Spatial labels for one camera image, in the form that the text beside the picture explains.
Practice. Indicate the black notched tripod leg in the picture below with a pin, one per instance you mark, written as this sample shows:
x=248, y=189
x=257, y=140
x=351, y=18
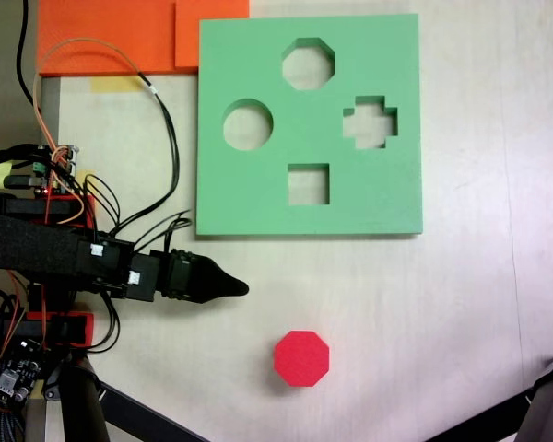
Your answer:
x=548, y=405

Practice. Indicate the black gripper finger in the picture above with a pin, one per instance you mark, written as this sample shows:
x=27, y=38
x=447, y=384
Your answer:
x=221, y=285

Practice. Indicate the black tripod brace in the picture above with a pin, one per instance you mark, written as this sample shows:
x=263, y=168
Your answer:
x=479, y=421
x=143, y=414

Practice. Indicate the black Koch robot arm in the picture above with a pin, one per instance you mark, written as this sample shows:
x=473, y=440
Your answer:
x=37, y=248

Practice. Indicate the large orange block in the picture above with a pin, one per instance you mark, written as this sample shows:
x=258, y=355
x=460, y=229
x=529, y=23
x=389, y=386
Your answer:
x=101, y=32

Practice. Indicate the small black circuit board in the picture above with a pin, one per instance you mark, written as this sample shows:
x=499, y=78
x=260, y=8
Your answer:
x=14, y=373

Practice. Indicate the red and black table clamp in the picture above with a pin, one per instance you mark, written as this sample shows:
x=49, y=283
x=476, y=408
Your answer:
x=74, y=329
x=69, y=207

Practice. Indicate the green shape-sorting board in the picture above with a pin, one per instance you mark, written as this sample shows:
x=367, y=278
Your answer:
x=304, y=124

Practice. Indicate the red octagonal pillar block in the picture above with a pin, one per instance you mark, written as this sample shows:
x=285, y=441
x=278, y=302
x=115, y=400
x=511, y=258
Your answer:
x=300, y=357

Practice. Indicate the yellow tape strip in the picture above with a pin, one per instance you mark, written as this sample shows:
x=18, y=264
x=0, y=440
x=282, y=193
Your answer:
x=115, y=84

